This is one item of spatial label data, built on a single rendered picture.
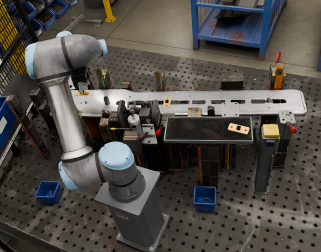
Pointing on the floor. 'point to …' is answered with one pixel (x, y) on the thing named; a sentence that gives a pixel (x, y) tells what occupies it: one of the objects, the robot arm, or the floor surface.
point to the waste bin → (93, 4)
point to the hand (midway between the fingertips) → (81, 90)
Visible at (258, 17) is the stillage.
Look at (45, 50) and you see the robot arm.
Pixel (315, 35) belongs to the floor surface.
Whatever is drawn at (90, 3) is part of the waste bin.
